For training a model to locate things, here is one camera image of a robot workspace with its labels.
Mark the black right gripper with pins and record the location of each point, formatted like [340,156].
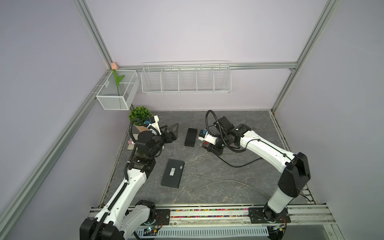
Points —
[212,148]

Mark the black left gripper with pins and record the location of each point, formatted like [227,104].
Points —
[173,136]

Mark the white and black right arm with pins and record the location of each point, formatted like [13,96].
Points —
[294,168]

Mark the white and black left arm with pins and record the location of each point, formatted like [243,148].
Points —
[129,180]

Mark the green plant in beige pot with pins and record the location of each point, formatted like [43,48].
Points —
[141,113]

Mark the pink tulip artificial flower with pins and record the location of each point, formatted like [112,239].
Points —
[118,78]

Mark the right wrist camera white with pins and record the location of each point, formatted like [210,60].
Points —
[204,136]

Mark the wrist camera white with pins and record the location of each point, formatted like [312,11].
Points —
[204,136]
[152,123]

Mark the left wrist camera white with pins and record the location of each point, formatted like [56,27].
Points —
[152,123]

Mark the black ribbed network switch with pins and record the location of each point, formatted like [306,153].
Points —
[191,137]

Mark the white wire basket small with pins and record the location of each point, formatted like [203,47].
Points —
[108,95]

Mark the white wire shelf wide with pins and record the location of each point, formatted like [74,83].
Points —
[186,77]

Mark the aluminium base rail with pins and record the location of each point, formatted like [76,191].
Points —
[232,221]

